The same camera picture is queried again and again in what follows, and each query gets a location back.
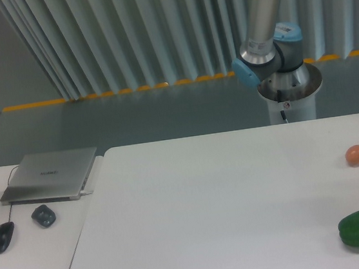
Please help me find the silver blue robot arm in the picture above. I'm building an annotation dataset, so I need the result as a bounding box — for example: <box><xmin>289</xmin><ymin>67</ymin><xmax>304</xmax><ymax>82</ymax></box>
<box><xmin>232</xmin><ymin>0</ymin><xmax>359</xmax><ymax>103</ymax></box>

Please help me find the dark grey small device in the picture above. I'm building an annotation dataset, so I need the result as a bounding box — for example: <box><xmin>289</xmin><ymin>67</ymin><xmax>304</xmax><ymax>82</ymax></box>
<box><xmin>31</xmin><ymin>204</ymin><xmax>57</xmax><ymax>228</ymax></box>

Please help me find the brown egg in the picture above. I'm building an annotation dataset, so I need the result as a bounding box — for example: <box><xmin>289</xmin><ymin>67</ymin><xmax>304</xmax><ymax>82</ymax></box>
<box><xmin>345</xmin><ymin>144</ymin><xmax>359</xmax><ymax>166</ymax></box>

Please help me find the silver closed laptop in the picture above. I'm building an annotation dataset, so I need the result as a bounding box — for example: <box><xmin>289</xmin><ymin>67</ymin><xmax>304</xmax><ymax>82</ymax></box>
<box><xmin>0</xmin><ymin>147</ymin><xmax>96</xmax><ymax>205</ymax></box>

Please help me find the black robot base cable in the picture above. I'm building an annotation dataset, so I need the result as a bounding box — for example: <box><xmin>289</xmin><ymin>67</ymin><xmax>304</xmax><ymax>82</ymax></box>
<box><xmin>276</xmin><ymin>89</ymin><xmax>290</xmax><ymax>125</ymax></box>

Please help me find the black mouse cable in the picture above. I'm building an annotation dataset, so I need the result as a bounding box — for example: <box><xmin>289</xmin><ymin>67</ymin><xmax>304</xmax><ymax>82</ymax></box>
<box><xmin>2</xmin><ymin>164</ymin><xmax>26</xmax><ymax>223</ymax></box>

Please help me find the white pleated curtain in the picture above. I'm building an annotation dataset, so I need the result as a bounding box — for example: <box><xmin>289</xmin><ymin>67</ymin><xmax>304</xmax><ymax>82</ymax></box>
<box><xmin>0</xmin><ymin>0</ymin><xmax>359</xmax><ymax>101</ymax></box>

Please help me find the black computer mouse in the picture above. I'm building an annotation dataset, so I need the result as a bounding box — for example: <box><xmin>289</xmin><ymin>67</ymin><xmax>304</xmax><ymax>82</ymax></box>
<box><xmin>0</xmin><ymin>221</ymin><xmax>15</xmax><ymax>254</ymax></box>

